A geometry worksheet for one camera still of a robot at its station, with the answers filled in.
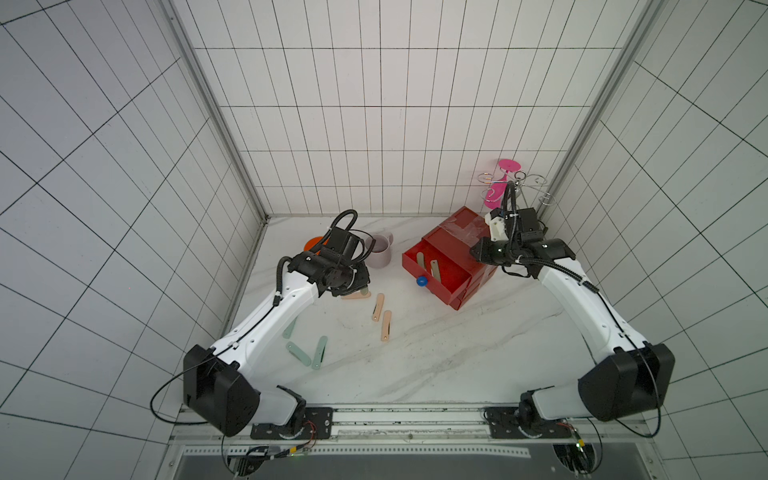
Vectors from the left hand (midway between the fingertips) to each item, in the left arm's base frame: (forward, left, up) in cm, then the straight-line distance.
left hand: (362, 286), depth 78 cm
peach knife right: (0, -7, -18) cm, 20 cm away
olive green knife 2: (+9, -20, -2) cm, 22 cm away
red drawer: (+5, -23, -2) cm, 24 cm away
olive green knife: (+11, -17, -3) cm, 20 cm away
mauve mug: (+19, -4, -12) cm, 23 cm away
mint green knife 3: (-12, +18, -17) cm, 28 cm away
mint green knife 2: (-11, +13, -18) cm, 25 cm away
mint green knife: (-6, +24, -18) cm, 30 cm away
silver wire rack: (+29, -47, +11) cm, 56 cm away
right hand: (+11, -31, +4) cm, 33 cm away
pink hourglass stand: (+42, -46, -1) cm, 63 cm away
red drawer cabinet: (+15, -27, +3) cm, 31 cm away
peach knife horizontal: (-5, +1, +4) cm, 6 cm away
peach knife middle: (+3, -4, -18) cm, 18 cm away
